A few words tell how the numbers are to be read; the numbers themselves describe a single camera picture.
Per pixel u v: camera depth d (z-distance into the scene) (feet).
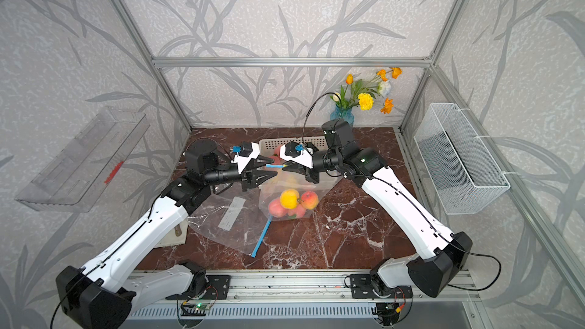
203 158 1.72
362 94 3.09
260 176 2.02
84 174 2.25
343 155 1.67
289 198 2.63
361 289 2.41
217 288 2.38
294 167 1.89
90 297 1.19
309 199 2.70
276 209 2.72
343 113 3.65
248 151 1.82
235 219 2.92
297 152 1.70
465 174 1.96
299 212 2.79
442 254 1.25
